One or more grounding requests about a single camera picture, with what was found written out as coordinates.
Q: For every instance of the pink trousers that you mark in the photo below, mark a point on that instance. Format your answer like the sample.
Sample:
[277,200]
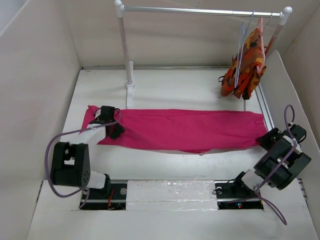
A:
[191,131]

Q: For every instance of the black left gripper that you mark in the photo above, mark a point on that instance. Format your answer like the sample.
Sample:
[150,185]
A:
[119,130]

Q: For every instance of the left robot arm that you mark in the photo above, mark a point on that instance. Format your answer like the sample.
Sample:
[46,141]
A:
[71,160]

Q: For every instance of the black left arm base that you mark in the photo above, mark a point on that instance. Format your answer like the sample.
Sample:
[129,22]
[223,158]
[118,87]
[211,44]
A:
[112,197]

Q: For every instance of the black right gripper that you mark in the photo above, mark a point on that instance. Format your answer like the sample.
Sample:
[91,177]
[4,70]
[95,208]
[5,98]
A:
[264,140]

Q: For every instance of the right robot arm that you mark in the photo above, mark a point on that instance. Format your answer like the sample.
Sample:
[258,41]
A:
[283,161]

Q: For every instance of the aluminium table edge rail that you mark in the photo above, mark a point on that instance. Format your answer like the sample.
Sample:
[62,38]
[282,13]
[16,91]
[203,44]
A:
[264,108]

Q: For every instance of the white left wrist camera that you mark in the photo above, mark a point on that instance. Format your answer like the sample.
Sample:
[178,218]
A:
[96,115]

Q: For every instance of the white clothes rack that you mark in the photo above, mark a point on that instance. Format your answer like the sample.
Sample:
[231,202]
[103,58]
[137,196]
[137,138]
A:
[120,8]

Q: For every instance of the pink plastic hanger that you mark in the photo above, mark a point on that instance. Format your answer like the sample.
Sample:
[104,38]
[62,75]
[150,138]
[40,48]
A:
[262,47]

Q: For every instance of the light blue wire hanger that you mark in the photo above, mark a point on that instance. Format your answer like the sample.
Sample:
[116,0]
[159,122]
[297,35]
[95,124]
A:
[242,38]

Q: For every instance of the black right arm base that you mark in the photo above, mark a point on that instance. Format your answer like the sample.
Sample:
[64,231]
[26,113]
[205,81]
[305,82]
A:
[233,194]

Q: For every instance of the orange camouflage shorts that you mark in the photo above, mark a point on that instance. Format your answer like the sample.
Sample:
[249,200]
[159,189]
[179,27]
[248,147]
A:
[249,79]

